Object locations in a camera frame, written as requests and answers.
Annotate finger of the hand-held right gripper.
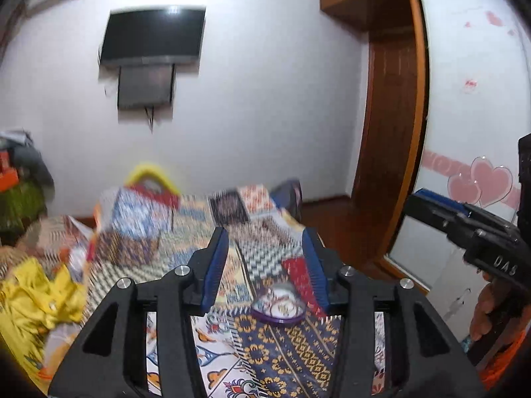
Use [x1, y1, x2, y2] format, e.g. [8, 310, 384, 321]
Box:
[415, 188, 519, 237]
[404, 194, 519, 254]

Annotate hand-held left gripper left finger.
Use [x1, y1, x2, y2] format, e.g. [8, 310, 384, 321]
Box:
[47, 227, 230, 398]

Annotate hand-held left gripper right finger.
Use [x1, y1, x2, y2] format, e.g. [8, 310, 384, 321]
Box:
[302, 229, 486, 398]

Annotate purple heart-shaped jewelry box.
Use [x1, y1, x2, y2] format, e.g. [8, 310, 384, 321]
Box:
[250, 283, 307, 324]

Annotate person's right forearm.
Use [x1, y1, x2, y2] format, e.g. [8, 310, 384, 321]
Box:
[479, 327, 531, 387]

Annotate person's right hand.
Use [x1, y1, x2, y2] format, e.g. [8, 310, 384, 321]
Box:
[470, 286, 493, 341]

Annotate pink heart stickers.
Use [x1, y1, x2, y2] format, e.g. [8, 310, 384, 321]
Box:
[447, 156, 516, 209]

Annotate brown wooden door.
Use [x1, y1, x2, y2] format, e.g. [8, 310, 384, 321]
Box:
[352, 41, 420, 258]

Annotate dark blue bag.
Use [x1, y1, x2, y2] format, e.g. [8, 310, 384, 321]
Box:
[269, 178, 304, 221]

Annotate patterned patchwork blanket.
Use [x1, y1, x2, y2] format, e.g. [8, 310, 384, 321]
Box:
[89, 182, 386, 398]

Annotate white sliding wardrobe door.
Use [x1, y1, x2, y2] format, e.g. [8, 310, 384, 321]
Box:
[385, 0, 531, 296]

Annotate yellow plastic hoop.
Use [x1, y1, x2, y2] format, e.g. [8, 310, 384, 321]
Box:
[125, 163, 182, 198]

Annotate orange striped blanket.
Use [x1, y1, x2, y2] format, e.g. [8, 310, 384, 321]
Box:
[17, 214, 101, 275]

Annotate yellow cloth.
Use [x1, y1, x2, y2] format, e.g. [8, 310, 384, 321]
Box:
[0, 257, 90, 395]

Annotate green patterned bag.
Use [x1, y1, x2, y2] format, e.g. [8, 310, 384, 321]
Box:
[0, 182, 47, 233]

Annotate wooden overhead cabinet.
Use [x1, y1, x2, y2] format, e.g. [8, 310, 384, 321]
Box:
[319, 0, 495, 43]

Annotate orange box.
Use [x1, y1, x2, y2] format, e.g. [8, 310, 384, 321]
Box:
[0, 168, 20, 192]

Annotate small black wall monitor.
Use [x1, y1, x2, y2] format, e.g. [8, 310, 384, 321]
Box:
[117, 64, 175, 111]

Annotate black wall television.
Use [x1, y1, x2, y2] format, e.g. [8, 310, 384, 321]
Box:
[99, 5, 207, 69]

